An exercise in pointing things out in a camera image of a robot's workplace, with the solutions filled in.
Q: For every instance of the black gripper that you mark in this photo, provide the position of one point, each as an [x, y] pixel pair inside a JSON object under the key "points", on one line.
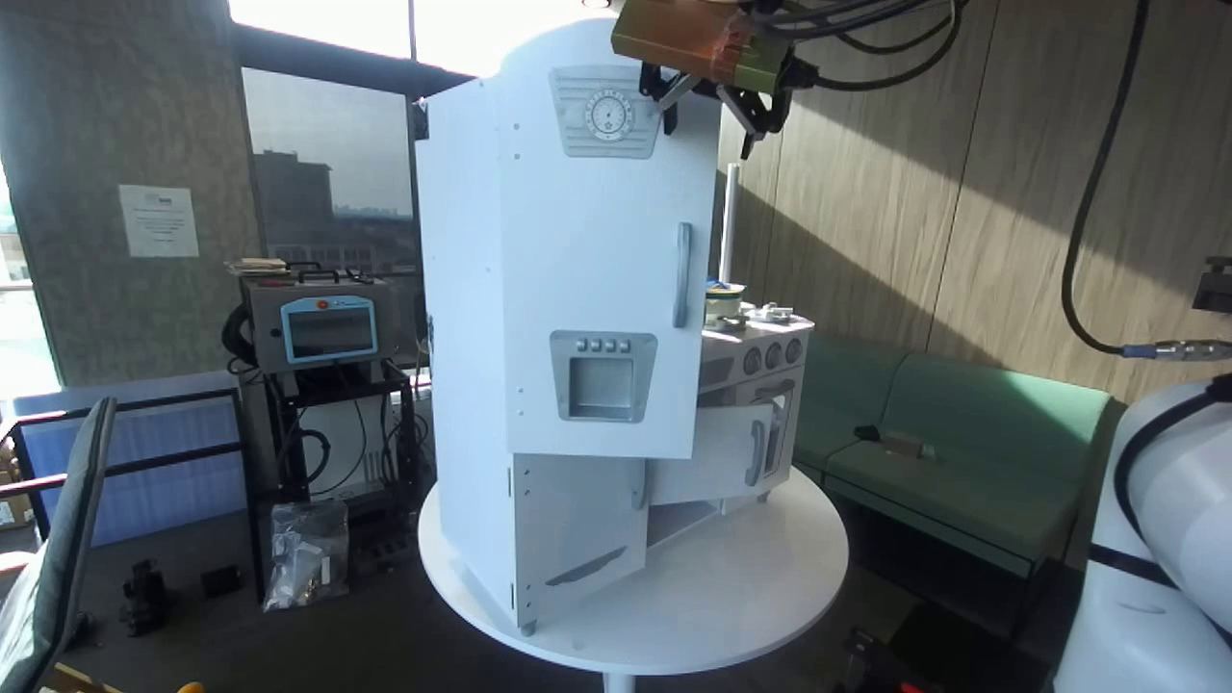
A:
{"points": [[751, 109]]}

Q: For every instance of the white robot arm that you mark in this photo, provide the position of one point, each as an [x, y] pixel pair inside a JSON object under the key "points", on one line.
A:
{"points": [[1155, 576]]}

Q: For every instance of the white toy kitchen cabinet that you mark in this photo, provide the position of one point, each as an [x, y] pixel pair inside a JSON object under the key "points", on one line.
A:
{"points": [[460, 198]]}

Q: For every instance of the white under-sink cabinet door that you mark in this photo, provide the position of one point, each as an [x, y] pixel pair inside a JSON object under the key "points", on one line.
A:
{"points": [[736, 452]]}

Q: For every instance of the white pot with lid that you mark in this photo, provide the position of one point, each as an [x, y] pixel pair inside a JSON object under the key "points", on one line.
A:
{"points": [[725, 306]]}

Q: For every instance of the green sofa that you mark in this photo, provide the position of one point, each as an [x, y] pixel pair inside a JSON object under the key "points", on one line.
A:
{"points": [[972, 455]]}

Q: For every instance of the round white table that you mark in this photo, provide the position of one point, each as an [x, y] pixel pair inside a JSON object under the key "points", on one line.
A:
{"points": [[714, 597]]}

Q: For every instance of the equipment cart with screen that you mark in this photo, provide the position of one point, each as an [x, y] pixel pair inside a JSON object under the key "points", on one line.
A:
{"points": [[326, 405]]}

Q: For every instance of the plastic bag on floor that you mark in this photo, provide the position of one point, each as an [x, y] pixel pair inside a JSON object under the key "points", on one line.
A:
{"points": [[308, 557]]}

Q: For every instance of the paper sign on wall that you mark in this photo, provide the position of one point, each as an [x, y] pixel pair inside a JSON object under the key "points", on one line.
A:
{"points": [[158, 222]]}

